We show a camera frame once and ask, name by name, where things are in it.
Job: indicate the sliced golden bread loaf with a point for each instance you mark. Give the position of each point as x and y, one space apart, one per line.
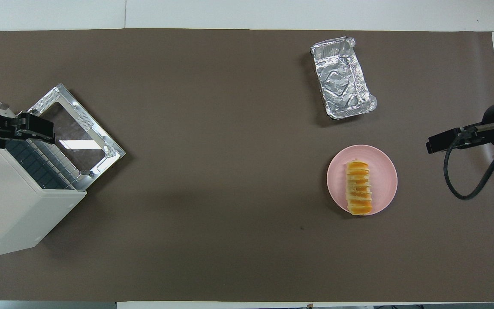
358 189

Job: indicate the aluminium foil tray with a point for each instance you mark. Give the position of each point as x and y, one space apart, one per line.
341 81

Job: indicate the glass oven door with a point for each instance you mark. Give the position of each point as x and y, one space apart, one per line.
71 128

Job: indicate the pink round plate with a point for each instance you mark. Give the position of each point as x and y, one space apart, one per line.
382 171

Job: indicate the cream toaster oven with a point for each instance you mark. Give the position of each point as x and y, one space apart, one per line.
15 214

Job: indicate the brown table mat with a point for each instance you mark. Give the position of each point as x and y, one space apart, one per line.
212 193

